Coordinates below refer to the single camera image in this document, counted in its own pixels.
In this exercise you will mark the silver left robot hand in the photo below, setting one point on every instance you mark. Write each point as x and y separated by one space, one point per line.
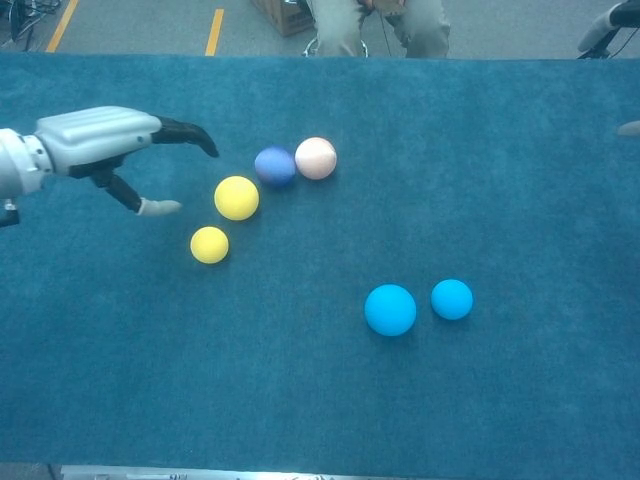
95 132

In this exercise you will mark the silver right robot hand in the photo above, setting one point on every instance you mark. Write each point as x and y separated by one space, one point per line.
595 32

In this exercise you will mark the large yellow foam ball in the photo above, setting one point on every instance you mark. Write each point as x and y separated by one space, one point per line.
236 198

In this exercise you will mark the small yellow foam ball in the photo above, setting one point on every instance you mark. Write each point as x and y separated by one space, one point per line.
209 245

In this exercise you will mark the peach foam ball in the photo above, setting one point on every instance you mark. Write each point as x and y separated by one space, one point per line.
315 157

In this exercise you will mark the small cyan foam ball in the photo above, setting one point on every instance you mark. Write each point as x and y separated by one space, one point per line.
451 299

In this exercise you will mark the large cyan foam ball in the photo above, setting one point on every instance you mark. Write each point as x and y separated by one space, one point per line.
390 310

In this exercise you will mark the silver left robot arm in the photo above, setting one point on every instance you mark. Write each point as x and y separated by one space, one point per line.
17 162

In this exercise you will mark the black tripod stand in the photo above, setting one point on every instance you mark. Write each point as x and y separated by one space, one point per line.
595 54

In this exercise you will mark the purple foam ball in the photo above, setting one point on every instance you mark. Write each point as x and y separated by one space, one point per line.
274 166

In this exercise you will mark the teal carpet table cover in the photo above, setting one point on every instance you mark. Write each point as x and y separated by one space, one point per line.
150 350

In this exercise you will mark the chrome stool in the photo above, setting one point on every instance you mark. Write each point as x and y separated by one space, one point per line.
309 48

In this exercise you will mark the seated person in khaki trousers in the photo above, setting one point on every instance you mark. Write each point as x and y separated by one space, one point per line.
335 25

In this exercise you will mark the aluminium frame rail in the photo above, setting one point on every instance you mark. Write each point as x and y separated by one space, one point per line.
200 472

